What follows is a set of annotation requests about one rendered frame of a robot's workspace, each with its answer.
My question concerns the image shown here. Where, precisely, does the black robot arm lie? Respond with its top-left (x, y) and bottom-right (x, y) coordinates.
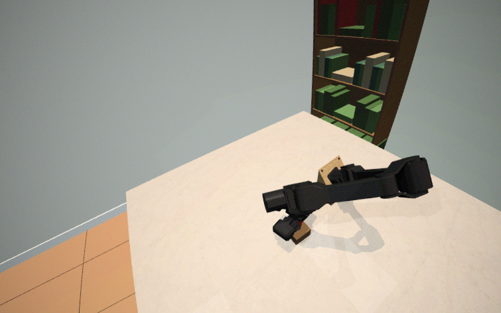
top-left (262, 155), bottom-right (433, 216)

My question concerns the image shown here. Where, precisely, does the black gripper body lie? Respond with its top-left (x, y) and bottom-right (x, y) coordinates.
top-left (273, 214), bottom-right (306, 241)

